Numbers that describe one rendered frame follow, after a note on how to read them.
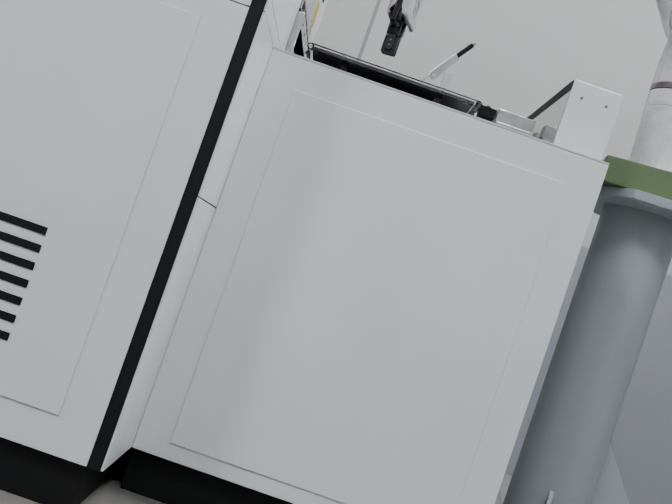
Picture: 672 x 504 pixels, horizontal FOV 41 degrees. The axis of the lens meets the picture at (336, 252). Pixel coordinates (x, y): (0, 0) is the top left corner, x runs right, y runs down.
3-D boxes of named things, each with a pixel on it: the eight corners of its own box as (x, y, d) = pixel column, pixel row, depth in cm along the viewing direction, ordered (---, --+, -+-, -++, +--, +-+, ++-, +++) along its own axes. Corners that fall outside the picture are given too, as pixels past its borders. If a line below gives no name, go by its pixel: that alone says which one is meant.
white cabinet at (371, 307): (115, 493, 153) (272, 47, 155) (196, 410, 249) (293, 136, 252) (467, 615, 153) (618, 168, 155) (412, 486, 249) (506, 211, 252)
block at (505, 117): (494, 121, 180) (499, 107, 180) (491, 124, 183) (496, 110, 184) (532, 134, 180) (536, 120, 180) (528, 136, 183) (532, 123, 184)
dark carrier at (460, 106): (312, 48, 179) (313, 45, 179) (314, 86, 213) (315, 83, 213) (473, 104, 179) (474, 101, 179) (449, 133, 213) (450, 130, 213)
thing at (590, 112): (550, 150, 161) (575, 78, 162) (493, 183, 217) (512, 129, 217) (599, 167, 161) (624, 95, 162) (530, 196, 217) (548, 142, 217)
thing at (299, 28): (281, 54, 172) (297, 9, 173) (290, 100, 216) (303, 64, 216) (289, 57, 172) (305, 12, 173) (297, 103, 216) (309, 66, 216)
